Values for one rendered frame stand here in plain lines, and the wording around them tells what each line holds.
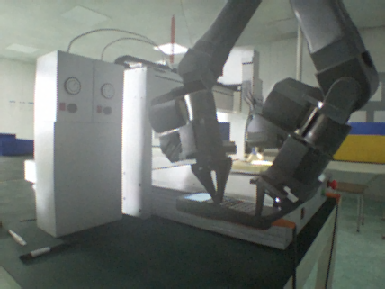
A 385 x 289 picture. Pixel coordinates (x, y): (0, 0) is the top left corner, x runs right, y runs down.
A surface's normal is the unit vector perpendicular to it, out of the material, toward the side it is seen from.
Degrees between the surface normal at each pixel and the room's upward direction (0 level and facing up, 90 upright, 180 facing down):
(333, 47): 108
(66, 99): 90
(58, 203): 90
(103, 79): 90
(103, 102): 90
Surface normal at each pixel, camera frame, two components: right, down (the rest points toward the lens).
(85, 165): 0.80, 0.05
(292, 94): -0.68, 0.36
